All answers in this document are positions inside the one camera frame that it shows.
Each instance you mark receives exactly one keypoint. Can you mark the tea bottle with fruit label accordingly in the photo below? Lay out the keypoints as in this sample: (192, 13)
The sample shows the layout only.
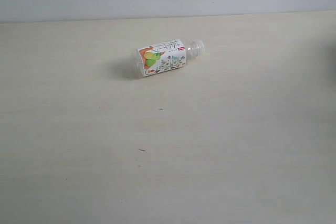
(166, 56)

